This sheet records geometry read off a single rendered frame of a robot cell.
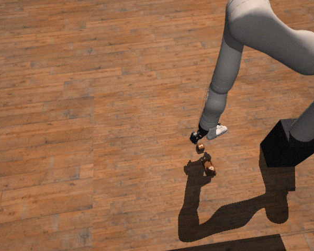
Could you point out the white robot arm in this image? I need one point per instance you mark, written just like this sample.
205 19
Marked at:
253 23

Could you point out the brown rectangular tray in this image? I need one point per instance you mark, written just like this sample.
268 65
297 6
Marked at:
206 163

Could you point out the small brown cube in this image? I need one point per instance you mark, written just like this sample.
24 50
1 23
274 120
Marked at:
200 147
210 169

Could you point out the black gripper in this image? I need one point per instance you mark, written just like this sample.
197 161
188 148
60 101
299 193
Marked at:
194 135

